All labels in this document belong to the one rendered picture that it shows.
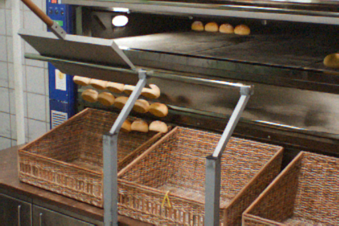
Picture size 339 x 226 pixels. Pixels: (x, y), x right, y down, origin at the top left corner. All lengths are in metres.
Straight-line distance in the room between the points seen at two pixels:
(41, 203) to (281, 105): 1.15
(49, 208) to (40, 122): 0.86
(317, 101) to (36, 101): 1.67
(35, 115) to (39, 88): 0.17
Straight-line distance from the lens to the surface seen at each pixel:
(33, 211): 3.05
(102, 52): 2.68
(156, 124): 3.00
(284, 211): 2.67
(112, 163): 2.55
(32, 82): 3.69
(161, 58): 3.04
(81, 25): 3.36
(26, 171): 3.10
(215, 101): 2.90
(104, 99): 3.15
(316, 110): 2.69
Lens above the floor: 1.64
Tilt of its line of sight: 13 degrees down
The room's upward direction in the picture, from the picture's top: 1 degrees clockwise
